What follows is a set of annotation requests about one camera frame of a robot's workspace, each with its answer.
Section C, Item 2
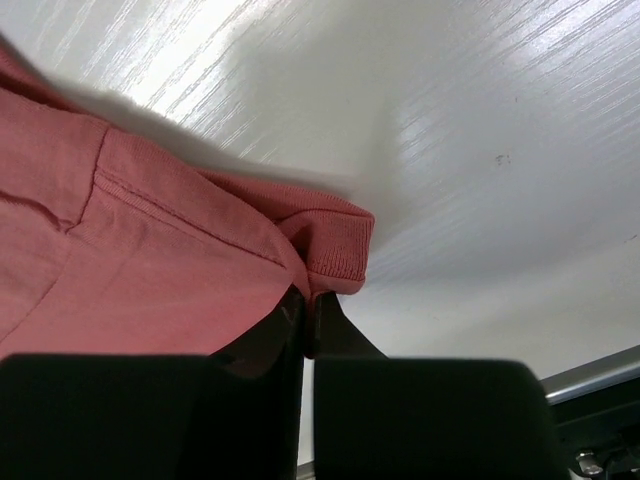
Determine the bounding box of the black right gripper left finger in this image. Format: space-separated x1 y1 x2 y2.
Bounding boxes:
1 289 305 479

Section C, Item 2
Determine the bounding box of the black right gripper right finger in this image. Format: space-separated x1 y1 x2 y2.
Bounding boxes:
310 293 568 479

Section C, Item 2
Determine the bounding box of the red t shirt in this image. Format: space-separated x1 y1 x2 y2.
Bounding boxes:
1 48 375 356

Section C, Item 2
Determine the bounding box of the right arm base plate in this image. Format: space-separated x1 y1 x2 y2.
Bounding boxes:
552 398 639 479

